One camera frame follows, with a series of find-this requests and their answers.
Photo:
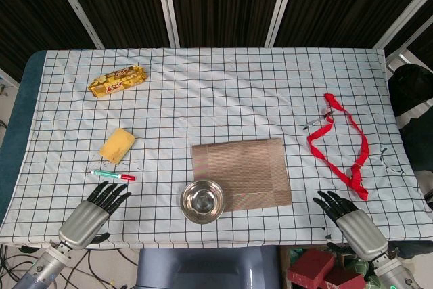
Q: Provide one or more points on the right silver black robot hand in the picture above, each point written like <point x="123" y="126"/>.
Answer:
<point x="362" y="231"/>

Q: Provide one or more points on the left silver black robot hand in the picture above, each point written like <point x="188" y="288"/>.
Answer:
<point x="76" y="224"/>

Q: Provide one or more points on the stainless steel bowl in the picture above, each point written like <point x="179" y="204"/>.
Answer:
<point x="203" y="202"/>

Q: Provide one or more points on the brown woven placemat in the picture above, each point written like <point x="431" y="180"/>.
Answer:
<point x="243" y="167"/>

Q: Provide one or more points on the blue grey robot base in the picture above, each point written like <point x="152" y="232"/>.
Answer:
<point x="209" y="268"/>

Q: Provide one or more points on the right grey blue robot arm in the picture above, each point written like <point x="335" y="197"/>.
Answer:
<point x="394" y="272"/>

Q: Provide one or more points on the green patterned bag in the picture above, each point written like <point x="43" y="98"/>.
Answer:
<point x="355" y="265"/>

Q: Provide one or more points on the small red box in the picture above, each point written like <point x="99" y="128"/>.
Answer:
<point x="345" y="280"/>

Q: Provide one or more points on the green marker with red cap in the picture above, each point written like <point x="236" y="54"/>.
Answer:
<point x="111" y="175"/>

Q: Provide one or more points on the large red box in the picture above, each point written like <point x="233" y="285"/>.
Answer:
<point x="311" y="265"/>

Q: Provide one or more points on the red fabric ribbon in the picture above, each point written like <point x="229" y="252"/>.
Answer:
<point x="364" y="143"/>

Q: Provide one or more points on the yellow sponge with green pad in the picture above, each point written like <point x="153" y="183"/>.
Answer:
<point x="116" y="145"/>

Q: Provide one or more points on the person in dark clothing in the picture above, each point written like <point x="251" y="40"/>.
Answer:
<point x="416" y="147"/>

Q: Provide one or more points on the black silver pen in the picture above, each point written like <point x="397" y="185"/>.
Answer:
<point x="316" y="120"/>

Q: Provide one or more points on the blue padded table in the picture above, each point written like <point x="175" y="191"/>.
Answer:
<point x="20" y="116"/>

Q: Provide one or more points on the gold biscuit packet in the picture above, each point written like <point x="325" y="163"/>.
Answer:
<point x="118" y="81"/>

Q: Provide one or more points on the black chair back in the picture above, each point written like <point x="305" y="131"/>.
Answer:
<point x="411" y="82"/>

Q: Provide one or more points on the white black checkered tablecloth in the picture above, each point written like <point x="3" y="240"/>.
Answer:
<point x="216" y="99"/>

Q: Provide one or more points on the white partition post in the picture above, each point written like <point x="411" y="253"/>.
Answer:
<point x="280" y="4"/>
<point x="402" y="9"/>
<point x="167" y="4"/>
<point x="78" y="6"/>

